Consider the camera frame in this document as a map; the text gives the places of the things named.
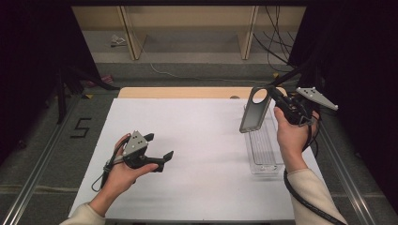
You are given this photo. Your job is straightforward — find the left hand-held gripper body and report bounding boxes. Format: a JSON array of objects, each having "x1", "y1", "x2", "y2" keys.
[{"x1": 122, "y1": 130, "x2": 166, "y2": 173}]

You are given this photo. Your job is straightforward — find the clear plastic bin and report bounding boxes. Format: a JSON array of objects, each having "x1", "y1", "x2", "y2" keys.
[{"x1": 243, "y1": 98, "x2": 285, "y2": 176}]

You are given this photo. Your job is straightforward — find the crumpled grey wrapper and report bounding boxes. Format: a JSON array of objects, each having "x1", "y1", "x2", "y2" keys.
[{"x1": 109, "y1": 34, "x2": 128, "y2": 48}]

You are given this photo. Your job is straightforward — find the person's right hand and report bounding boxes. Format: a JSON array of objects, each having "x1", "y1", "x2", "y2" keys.
[{"x1": 273, "y1": 106, "x2": 321, "y2": 173}]

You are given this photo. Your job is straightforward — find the bundle of black cables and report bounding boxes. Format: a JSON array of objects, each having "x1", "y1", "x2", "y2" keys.
[{"x1": 253, "y1": 5, "x2": 302, "y2": 73}]

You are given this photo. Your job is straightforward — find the clear grey phone case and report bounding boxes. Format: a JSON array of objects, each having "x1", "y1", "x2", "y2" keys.
[{"x1": 238, "y1": 86, "x2": 273, "y2": 134}]

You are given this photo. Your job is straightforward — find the person's left hand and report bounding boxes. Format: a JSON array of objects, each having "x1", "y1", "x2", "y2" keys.
[{"x1": 99, "y1": 133, "x2": 160, "y2": 201}]

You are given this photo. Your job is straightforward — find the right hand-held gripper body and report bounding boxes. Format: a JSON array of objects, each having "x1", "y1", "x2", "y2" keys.
[{"x1": 273, "y1": 86, "x2": 340, "y2": 128}]

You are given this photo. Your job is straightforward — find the black metal stand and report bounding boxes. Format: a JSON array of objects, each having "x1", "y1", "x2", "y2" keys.
[
  {"x1": 55, "y1": 64, "x2": 120, "y2": 126},
  {"x1": 268, "y1": 60, "x2": 315, "y2": 89}
]

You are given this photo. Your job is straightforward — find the wooden shelf unit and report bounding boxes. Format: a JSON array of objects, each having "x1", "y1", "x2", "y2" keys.
[{"x1": 71, "y1": 5, "x2": 307, "y2": 61}]

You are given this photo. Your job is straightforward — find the small pink item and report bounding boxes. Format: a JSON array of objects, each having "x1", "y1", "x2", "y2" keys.
[{"x1": 88, "y1": 74, "x2": 115, "y2": 88}]

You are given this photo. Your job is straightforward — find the aluminium floor rail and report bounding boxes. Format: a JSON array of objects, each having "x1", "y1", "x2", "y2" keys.
[
  {"x1": 315, "y1": 121, "x2": 377, "y2": 225},
  {"x1": 0, "y1": 93, "x2": 83, "y2": 225}
]

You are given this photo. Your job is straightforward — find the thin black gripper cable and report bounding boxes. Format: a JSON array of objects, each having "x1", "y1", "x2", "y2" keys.
[{"x1": 91, "y1": 144, "x2": 130, "y2": 193}]

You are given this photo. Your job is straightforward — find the black curtain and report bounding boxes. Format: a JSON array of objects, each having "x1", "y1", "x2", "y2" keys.
[
  {"x1": 0, "y1": 0, "x2": 102, "y2": 158},
  {"x1": 287, "y1": 0, "x2": 398, "y2": 204}
]

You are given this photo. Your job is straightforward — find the white floor cable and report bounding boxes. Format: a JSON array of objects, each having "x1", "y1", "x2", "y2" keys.
[{"x1": 137, "y1": 31, "x2": 274, "y2": 84}]

